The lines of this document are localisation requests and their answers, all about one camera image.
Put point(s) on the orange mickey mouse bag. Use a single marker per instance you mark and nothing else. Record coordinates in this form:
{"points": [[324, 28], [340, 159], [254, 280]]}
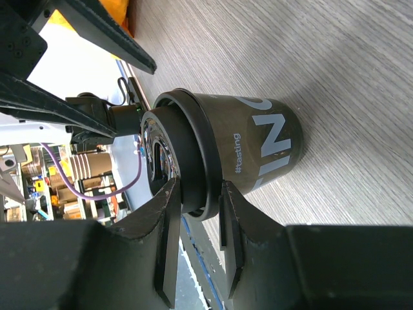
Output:
{"points": [[113, 16]]}

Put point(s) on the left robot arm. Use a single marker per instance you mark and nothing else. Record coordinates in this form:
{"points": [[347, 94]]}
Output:
{"points": [[125, 119]]}

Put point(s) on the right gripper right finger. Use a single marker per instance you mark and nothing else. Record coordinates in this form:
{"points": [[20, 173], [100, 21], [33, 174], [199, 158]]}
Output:
{"points": [[247, 236]]}

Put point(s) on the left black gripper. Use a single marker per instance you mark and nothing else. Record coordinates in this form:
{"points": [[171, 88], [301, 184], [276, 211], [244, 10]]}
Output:
{"points": [[22, 48]]}

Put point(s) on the black cup lid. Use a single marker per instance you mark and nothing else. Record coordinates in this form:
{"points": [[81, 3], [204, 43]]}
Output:
{"points": [[179, 143]]}

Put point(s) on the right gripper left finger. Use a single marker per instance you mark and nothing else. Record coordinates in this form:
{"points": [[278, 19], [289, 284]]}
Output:
{"points": [[147, 244]]}

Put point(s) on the dark coffee cup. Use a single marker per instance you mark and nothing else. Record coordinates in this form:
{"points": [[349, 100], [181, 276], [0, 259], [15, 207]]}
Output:
{"points": [[258, 140]]}

